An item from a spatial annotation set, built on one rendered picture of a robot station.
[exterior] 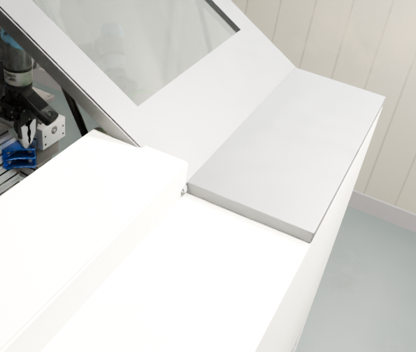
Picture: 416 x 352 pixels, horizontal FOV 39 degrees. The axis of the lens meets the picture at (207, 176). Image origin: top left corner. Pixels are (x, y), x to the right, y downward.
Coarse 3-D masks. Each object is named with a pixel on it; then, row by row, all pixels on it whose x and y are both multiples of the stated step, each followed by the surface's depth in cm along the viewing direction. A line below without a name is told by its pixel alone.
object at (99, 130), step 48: (96, 144) 118; (48, 192) 103; (96, 192) 105; (144, 192) 107; (0, 240) 92; (48, 240) 94; (96, 240) 95; (0, 288) 84; (48, 288) 86; (96, 288) 98; (0, 336) 78; (48, 336) 87
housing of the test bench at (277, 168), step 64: (256, 128) 141; (320, 128) 146; (192, 192) 121; (256, 192) 120; (320, 192) 123; (128, 256) 104; (192, 256) 107; (256, 256) 109; (320, 256) 157; (128, 320) 93; (192, 320) 95; (256, 320) 97
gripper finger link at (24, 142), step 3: (24, 126) 165; (27, 126) 166; (9, 129) 168; (12, 129) 168; (24, 129) 166; (27, 129) 167; (9, 132) 169; (12, 132) 168; (15, 132) 168; (24, 132) 166; (12, 135) 169; (15, 135) 168; (24, 135) 167; (27, 135) 168; (18, 138) 167; (24, 138) 167; (27, 138) 169; (21, 141) 168; (24, 141) 168; (27, 141) 169; (21, 144) 169; (24, 144) 169; (27, 144) 170; (24, 147) 171
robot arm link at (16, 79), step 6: (6, 72) 155; (30, 72) 157; (6, 78) 156; (12, 78) 156; (18, 78) 155; (24, 78) 156; (30, 78) 158; (12, 84) 156; (18, 84) 156; (24, 84) 157
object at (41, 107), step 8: (24, 96) 159; (32, 96) 161; (40, 96) 163; (24, 104) 161; (32, 104) 160; (40, 104) 161; (48, 104) 163; (32, 112) 161; (40, 112) 160; (48, 112) 161; (56, 112) 163; (48, 120) 160
